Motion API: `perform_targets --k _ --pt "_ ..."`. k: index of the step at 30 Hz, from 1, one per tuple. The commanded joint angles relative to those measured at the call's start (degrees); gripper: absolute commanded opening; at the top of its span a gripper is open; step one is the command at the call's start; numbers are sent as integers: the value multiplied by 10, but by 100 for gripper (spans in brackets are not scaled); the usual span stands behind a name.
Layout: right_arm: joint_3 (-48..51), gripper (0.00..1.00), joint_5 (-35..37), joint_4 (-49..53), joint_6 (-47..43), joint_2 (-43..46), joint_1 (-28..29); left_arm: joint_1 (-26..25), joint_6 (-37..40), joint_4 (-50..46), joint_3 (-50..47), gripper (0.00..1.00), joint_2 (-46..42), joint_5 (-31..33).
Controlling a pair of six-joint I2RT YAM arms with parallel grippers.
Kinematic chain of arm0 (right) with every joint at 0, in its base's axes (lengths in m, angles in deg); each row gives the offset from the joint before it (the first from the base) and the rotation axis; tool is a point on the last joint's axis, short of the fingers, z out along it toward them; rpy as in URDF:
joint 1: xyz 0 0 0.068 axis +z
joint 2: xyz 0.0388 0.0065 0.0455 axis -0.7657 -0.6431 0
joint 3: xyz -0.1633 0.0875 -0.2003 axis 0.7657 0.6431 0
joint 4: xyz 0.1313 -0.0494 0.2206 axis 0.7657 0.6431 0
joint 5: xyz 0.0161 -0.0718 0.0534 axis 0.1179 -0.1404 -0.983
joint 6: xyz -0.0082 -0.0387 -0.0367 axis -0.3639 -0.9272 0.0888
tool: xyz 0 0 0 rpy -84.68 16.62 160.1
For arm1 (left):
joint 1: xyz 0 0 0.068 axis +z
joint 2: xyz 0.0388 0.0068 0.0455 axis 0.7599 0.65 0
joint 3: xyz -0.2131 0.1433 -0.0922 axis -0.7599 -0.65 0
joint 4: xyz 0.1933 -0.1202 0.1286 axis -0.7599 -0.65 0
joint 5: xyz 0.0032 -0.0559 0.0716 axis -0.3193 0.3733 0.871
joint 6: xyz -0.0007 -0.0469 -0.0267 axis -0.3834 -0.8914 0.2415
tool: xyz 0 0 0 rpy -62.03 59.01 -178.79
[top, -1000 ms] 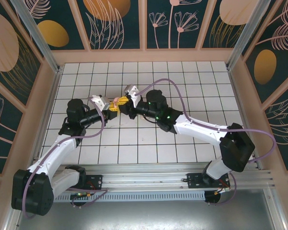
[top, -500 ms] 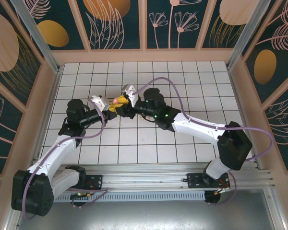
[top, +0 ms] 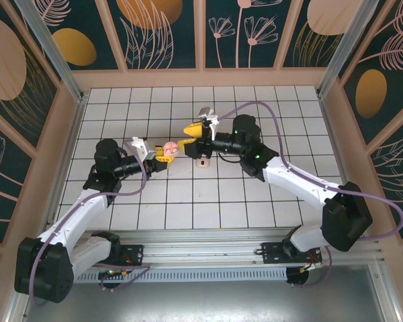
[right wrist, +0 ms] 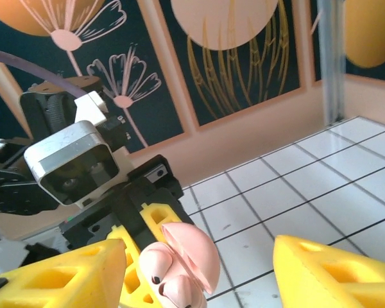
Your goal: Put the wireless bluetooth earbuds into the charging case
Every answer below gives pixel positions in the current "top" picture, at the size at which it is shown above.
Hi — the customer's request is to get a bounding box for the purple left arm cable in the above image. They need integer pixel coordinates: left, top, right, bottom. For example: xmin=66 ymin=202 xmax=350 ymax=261
xmin=30 ymin=139 xmax=152 ymax=308

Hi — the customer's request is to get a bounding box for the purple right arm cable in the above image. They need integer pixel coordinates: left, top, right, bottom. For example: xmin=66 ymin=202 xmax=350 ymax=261
xmin=217 ymin=101 xmax=403 ymax=289

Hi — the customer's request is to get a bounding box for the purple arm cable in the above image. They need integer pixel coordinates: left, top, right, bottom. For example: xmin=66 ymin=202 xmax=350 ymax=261
xmin=30 ymin=139 xmax=152 ymax=308
xmin=217 ymin=101 xmax=403 ymax=289

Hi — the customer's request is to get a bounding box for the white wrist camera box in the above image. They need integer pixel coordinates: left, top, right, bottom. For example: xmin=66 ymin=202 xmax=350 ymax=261
xmin=197 ymin=107 xmax=220 ymax=141
xmin=126 ymin=136 xmax=156 ymax=161

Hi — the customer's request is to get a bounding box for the right cable connector with wires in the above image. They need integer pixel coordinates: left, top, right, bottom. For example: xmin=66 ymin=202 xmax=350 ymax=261
xmin=298 ymin=260 xmax=324 ymax=273

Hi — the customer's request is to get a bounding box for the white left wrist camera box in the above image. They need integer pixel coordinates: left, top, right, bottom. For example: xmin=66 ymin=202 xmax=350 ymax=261
xmin=126 ymin=136 xmax=156 ymax=161

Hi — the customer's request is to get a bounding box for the aluminium corner post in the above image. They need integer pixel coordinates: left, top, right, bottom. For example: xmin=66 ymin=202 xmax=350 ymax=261
xmin=15 ymin=0 xmax=89 ymax=103
xmin=316 ymin=0 xmax=388 ymax=99

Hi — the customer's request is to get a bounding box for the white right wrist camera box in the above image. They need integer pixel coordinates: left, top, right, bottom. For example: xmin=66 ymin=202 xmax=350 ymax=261
xmin=197 ymin=107 xmax=220 ymax=141

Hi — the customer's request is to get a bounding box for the grey sheet metal panel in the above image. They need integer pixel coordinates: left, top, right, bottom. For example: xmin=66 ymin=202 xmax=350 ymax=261
xmin=5 ymin=264 xmax=402 ymax=322

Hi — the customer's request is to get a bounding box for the aluminium side rail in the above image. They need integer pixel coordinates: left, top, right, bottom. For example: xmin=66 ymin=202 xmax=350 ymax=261
xmin=318 ymin=96 xmax=371 ymax=237
xmin=40 ymin=95 xmax=88 ymax=244

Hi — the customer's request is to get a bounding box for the round pink earbud charging case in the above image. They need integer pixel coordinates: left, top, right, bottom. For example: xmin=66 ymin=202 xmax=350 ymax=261
xmin=162 ymin=140 xmax=180 ymax=157

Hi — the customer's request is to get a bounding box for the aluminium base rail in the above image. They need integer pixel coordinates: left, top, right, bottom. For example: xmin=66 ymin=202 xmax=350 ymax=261
xmin=43 ymin=227 xmax=386 ymax=270

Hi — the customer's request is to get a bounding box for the slotted grey cable duct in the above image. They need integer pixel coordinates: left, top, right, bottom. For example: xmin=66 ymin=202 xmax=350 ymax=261
xmin=75 ymin=268 xmax=289 ymax=283

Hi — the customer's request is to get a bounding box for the left controller board with wires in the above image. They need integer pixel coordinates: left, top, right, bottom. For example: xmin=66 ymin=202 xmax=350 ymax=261
xmin=98 ymin=267 xmax=132 ymax=281

